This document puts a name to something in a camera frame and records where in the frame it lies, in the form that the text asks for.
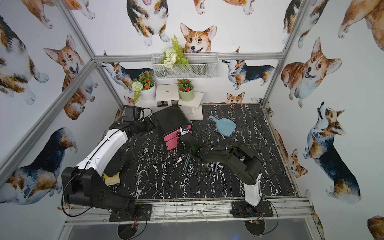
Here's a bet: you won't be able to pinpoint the white stepped display stand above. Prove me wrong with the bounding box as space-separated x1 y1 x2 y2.
136 84 204 121

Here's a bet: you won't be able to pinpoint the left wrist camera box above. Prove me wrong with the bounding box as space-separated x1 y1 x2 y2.
123 106 144 122

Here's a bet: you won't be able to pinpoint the white wire basket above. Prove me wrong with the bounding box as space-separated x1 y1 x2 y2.
151 53 219 80

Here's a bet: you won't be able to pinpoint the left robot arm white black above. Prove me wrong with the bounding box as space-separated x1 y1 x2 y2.
62 117 154 213

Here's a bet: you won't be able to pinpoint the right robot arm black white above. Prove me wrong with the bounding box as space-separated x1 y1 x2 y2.
178 133 263 207

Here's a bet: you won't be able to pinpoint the teal plastic dustpan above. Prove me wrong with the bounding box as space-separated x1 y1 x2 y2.
209 116 237 137

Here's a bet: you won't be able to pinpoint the yellow cloth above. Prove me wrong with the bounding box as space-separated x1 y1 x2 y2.
103 172 121 187

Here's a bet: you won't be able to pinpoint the black drawer cabinet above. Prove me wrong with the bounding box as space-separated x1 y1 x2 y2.
150 105 192 137

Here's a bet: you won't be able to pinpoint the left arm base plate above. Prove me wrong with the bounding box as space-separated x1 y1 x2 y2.
109 204 153 222

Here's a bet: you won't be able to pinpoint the white pot orange flowers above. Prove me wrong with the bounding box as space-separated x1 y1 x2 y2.
132 71 156 104

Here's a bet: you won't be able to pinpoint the green pot red flowers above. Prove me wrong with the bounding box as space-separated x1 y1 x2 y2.
178 79 195 102

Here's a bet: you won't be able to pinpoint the teal pencil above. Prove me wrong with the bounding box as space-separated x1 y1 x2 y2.
213 163 219 180

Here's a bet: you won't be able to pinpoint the green white artificial fern flowers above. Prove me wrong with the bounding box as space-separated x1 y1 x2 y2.
160 35 189 69

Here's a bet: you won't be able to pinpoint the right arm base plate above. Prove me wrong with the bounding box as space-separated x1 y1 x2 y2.
230 200 274 218

